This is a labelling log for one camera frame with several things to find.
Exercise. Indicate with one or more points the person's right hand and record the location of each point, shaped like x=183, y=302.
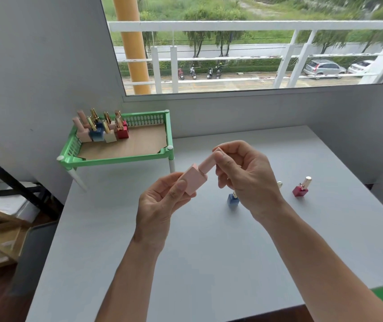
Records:
x=255, y=184

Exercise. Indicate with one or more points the person's left hand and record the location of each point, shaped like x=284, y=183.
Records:
x=152, y=214

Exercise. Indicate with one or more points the person's left thumb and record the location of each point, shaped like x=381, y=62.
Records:
x=176, y=194

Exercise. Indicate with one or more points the person's right thumb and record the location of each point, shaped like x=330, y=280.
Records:
x=226, y=163

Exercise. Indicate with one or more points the pink nail polish bottle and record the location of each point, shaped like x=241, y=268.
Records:
x=193, y=179

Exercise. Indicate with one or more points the person's right forearm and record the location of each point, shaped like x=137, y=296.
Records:
x=315, y=264

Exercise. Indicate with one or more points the person's left forearm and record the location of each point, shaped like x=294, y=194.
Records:
x=127, y=285

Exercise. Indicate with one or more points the blue nail polish bottle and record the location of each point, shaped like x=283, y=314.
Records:
x=233, y=200

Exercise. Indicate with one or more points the cream nail polish bottle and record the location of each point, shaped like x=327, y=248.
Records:
x=279, y=184

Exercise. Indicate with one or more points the brown cardboard liner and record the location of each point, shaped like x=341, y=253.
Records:
x=137, y=140

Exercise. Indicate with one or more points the green plastic shelf rack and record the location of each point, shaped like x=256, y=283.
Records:
x=117, y=160

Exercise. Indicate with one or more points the red nail polish bottle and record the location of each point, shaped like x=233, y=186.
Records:
x=300, y=191

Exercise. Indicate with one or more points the parked motorcycle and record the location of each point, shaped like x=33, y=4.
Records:
x=218, y=72
x=193, y=73
x=181, y=74
x=210, y=73

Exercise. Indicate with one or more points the cluster of assorted polish bottles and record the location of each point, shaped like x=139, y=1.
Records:
x=84, y=134

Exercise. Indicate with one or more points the silver car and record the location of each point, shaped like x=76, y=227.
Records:
x=325, y=68

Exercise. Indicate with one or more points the white balcony railing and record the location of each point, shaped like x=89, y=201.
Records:
x=211, y=26

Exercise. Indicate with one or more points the green tree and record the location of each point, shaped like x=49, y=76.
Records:
x=211, y=16

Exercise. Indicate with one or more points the yellow pillar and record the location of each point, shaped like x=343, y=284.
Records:
x=132, y=46

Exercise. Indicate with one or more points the dark grey bin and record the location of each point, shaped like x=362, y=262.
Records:
x=33, y=254

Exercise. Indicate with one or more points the white box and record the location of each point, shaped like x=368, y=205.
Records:
x=13, y=206

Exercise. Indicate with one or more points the white car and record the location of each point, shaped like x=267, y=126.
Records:
x=361, y=67

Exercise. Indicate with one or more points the grey window frame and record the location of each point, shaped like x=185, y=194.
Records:
x=245, y=94

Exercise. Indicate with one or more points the black metal frame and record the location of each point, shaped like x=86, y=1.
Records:
x=6, y=177

